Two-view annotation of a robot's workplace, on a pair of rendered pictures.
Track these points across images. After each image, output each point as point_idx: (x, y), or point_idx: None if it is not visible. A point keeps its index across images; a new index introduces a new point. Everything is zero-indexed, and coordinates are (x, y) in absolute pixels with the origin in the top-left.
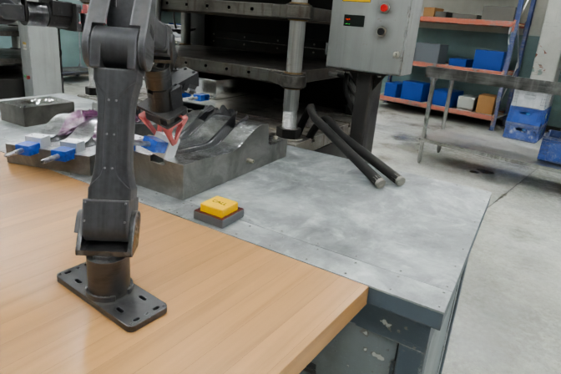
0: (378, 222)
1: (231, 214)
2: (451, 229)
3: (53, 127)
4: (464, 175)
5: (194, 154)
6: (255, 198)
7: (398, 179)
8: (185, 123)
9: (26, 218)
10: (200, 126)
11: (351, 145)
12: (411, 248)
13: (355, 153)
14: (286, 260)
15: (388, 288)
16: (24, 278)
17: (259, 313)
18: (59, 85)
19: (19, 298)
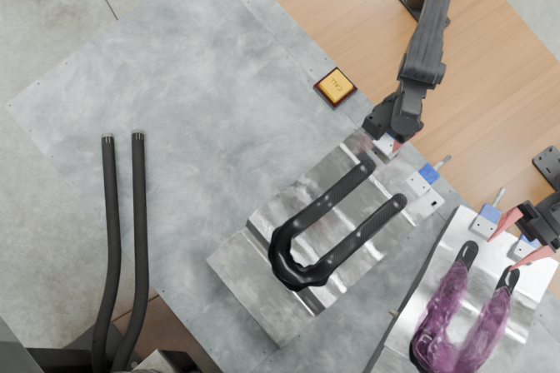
0: (192, 57)
1: (327, 74)
2: (132, 32)
3: (520, 310)
4: None
5: (353, 151)
6: (290, 126)
7: (112, 133)
8: (353, 263)
9: (491, 115)
10: (335, 245)
11: (119, 226)
12: (191, 12)
13: (137, 183)
14: (297, 16)
15: None
16: (468, 28)
17: None
18: None
19: (466, 8)
